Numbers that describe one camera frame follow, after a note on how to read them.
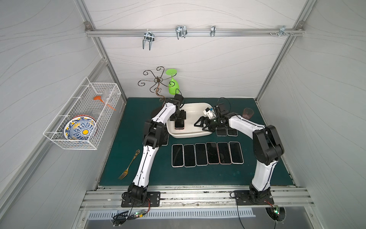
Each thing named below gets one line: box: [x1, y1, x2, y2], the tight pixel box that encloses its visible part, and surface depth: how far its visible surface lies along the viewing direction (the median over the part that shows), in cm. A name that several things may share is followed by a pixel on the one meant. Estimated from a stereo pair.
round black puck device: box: [264, 205, 287, 222], surface depth 73 cm
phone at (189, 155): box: [183, 144, 196, 168], surface depth 90 cm
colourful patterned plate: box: [63, 114, 98, 141], surface depth 62 cm
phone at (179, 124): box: [174, 119, 185, 131], surface depth 103 cm
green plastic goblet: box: [165, 68, 180, 95], surface depth 94 cm
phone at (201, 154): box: [194, 143, 209, 167], surface depth 91 cm
